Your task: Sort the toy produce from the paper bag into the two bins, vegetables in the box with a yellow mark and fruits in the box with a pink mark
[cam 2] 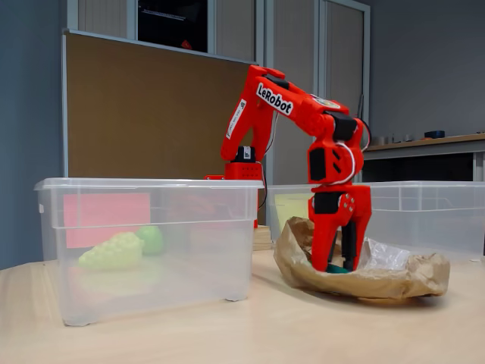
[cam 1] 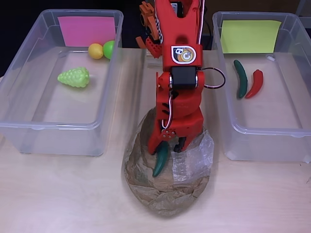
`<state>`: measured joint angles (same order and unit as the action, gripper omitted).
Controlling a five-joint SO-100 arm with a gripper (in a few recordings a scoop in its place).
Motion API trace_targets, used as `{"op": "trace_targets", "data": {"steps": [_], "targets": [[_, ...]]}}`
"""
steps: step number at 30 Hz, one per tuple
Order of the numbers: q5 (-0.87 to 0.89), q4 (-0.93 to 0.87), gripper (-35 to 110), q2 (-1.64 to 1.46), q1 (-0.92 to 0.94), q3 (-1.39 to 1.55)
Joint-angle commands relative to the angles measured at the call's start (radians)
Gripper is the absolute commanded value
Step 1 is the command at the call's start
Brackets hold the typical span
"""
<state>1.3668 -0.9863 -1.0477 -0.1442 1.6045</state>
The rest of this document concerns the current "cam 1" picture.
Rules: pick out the orange printed clamp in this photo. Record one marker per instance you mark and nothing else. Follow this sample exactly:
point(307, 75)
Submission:
point(151, 47)

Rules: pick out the clear plastic bin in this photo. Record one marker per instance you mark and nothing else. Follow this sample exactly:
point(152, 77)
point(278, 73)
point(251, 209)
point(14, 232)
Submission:
point(267, 114)
point(60, 109)

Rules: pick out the red robot arm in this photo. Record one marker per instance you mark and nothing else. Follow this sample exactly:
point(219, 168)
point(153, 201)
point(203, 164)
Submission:
point(179, 31)

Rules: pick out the pink sticky note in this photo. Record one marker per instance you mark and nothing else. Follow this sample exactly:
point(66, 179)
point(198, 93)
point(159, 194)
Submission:
point(86, 29)

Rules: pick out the yellow sticky note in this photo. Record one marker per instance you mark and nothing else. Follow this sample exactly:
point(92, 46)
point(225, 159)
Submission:
point(250, 36)

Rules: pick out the straight dark green toy cucumber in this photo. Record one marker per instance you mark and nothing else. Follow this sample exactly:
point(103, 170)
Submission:
point(241, 77)

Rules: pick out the wooden base block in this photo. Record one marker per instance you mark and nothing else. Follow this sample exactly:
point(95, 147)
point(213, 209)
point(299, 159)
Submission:
point(153, 63)

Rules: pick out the curved dark green toy cucumber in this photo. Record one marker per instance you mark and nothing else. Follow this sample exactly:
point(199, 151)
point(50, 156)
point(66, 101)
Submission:
point(160, 161)

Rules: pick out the small white sticker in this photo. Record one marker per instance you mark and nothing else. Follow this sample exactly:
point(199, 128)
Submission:
point(271, 58)

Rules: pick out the crumpled brown paper bag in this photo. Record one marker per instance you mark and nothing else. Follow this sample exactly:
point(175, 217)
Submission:
point(158, 194)

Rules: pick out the light green toy grapes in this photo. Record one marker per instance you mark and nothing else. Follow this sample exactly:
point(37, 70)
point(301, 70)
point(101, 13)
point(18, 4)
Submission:
point(74, 77)

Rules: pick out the red toy chili pepper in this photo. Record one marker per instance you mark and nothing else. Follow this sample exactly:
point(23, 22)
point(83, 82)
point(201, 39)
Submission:
point(256, 83)

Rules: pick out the yellow toy lemon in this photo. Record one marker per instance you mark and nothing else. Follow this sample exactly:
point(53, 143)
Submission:
point(95, 51)

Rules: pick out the green toy apple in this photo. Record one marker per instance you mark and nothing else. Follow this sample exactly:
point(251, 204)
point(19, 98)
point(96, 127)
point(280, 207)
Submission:
point(109, 49)

